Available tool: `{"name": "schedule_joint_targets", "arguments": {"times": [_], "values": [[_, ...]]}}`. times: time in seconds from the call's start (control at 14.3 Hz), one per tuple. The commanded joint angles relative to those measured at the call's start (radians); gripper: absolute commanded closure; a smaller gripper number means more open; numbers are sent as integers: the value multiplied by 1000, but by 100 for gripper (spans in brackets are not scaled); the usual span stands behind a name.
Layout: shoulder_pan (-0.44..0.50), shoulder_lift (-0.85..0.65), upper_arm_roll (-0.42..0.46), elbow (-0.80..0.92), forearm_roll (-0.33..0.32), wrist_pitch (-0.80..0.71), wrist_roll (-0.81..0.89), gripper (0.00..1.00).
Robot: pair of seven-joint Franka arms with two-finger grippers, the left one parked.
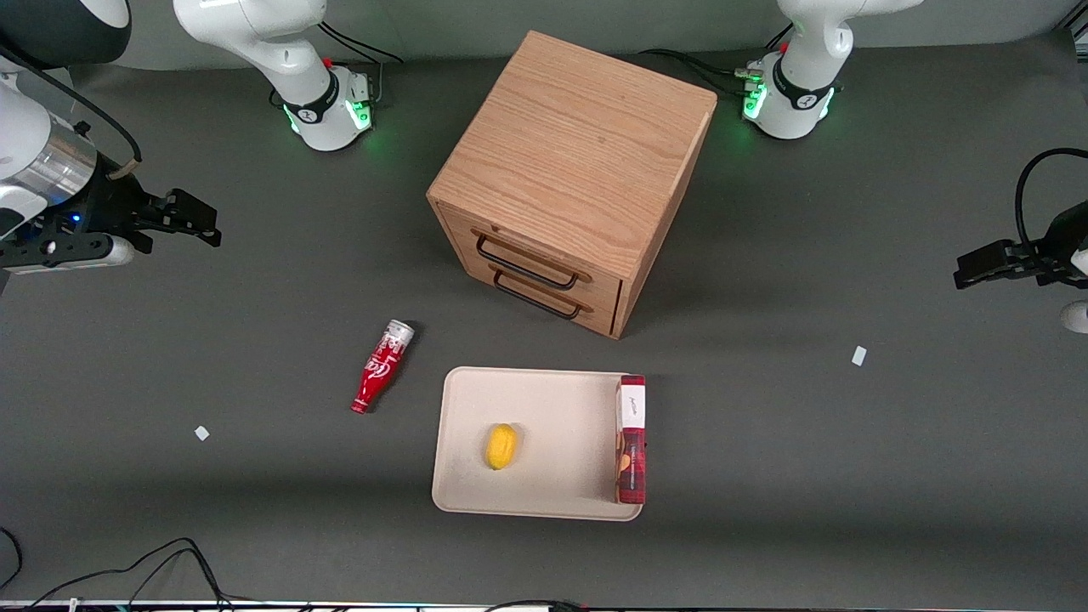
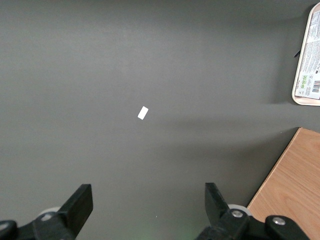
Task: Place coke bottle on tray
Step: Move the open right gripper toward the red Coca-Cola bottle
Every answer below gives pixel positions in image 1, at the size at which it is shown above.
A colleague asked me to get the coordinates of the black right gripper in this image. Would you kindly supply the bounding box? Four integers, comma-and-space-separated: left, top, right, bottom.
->
38, 157, 223, 255

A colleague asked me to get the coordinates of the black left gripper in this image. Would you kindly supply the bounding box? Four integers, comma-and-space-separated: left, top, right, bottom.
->
954, 201, 1088, 290

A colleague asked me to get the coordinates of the red coke bottle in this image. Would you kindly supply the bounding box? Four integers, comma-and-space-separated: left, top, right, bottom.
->
350, 320, 416, 415

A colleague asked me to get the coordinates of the beige plastic tray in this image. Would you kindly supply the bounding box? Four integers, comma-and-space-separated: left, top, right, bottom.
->
431, 366, 647, 521

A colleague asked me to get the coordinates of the yellow lemon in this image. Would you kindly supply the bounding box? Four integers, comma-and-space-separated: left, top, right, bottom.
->
484, 423, 519, 470

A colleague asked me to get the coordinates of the wooden drawer cabinet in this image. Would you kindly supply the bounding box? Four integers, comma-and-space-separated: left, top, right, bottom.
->
427, 31, 717, 340

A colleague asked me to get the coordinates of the red and white snack box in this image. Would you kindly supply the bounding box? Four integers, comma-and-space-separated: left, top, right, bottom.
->
614, 375, 647, 505

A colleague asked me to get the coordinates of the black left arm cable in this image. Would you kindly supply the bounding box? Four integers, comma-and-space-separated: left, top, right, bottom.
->
1014, 148, 1088, 256

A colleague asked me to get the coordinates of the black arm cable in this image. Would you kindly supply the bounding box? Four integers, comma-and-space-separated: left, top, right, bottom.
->
0, 44, 143, 181
1014, 148, 1088, 256

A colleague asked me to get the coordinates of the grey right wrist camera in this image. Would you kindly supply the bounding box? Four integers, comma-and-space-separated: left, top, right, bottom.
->
0, 235, 136, 275

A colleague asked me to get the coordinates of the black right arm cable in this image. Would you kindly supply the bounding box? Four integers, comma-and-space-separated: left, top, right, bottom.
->
0, 44, 143, 181

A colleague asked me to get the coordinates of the black loose cable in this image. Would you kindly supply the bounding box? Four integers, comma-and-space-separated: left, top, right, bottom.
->
0, 527, 23, 589
484, 599, 587, 612
127, 548, 224, 606
30, 537, 232, 609

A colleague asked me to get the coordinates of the black wire drawer handle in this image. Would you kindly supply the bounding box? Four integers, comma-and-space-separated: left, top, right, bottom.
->
475, 235, 582, 292
492, 269, 587, 321

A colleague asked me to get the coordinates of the wooden drawer with handle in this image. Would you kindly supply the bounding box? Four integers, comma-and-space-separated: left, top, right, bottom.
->
455, 242, 621, 337
438, 208, 626, 309

